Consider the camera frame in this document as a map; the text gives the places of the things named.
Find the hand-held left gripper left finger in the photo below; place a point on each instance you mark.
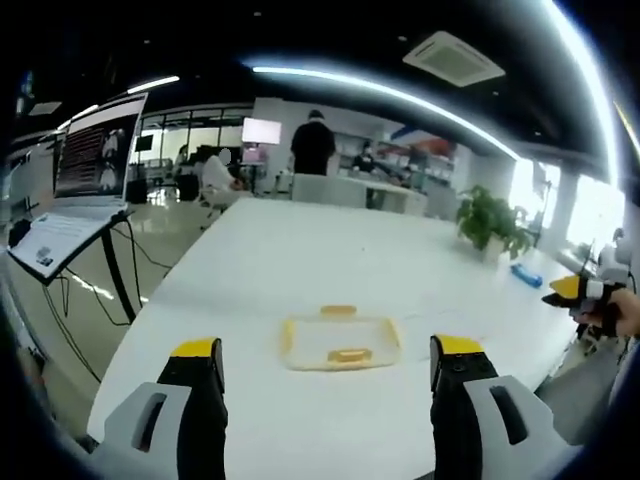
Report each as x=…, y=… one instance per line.
x=192, y=400

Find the open silver laptop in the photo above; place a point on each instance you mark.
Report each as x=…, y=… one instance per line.
x=97, y=150

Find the person's right hand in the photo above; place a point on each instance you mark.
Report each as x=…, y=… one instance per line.
x=627, y=312

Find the black laptop stand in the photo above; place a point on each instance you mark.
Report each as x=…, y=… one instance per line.
x=107, y=250

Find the pink lit monitor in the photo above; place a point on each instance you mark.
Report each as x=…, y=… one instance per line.
x=261, y=131

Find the clear tray with yellow clips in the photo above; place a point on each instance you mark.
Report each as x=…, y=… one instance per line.
x=340, y=345

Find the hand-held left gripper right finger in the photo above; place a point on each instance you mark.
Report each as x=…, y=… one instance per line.
x=457, y=400

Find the white printed paper sheet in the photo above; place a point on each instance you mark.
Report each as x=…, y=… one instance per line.
x=60, y=240

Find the white counter desk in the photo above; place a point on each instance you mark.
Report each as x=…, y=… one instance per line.
x=350, y=192

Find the blue packet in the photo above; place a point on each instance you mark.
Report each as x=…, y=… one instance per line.
x=526, y=275

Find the ceiling air conditioner unit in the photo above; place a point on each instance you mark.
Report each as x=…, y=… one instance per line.
x=452, y=57

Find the green potted plant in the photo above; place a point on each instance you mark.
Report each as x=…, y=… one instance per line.
x=492, y=220

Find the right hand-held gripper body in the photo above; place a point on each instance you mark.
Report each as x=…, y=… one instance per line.
x=597, y=289

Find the long ceiling light strip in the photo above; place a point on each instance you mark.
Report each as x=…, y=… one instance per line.
x=400, y=100

